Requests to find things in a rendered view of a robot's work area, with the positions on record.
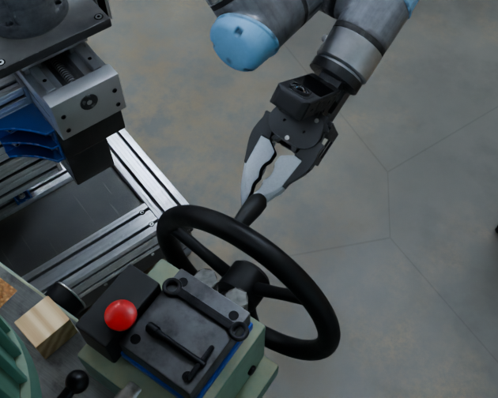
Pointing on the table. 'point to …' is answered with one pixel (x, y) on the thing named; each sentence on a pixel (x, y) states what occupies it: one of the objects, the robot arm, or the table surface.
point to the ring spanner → (205, 309)
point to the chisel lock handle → (74, 384)
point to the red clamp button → (120, 315)
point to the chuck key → (180, 348)
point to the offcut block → (46, 327)
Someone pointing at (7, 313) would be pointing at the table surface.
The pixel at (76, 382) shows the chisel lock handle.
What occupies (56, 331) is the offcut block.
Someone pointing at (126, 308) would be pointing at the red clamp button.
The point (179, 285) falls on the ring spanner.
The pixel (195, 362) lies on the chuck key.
